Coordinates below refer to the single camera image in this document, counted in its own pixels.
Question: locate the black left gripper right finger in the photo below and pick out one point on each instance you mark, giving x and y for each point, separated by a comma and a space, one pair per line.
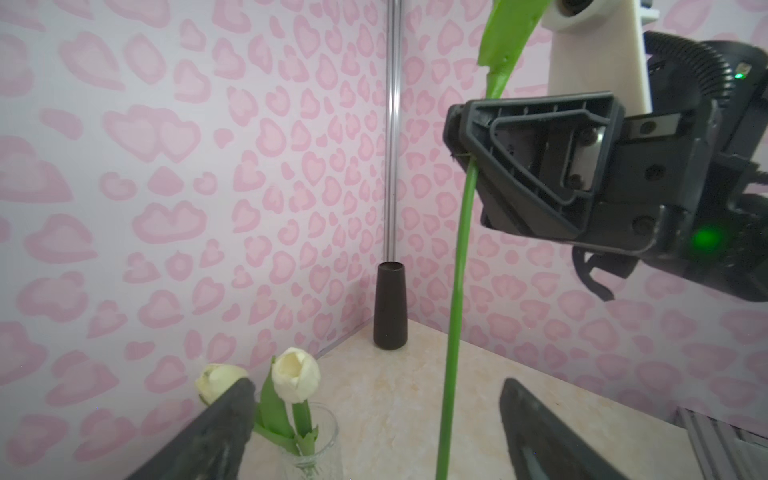
541, 446

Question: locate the cream white tulip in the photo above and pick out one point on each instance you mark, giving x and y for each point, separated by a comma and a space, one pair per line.
216, 379

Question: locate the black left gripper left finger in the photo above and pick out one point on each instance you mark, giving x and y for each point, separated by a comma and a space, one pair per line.
212, 446

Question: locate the black tapered vase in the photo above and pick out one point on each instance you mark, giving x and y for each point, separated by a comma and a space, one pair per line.
390, 322

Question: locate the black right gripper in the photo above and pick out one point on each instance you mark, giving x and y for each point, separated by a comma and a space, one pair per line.
673, 195

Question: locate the pink tulip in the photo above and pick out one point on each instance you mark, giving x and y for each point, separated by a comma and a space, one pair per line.
508, 29

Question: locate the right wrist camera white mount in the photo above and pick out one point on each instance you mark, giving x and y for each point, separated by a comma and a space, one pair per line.
598, 46

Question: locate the clear glass vase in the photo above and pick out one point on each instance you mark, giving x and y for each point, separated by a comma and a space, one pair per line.
320, 453

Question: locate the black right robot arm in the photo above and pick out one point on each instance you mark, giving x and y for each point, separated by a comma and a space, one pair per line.
683, 73

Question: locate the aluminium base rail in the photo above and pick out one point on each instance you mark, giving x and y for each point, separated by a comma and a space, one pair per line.
724, 451

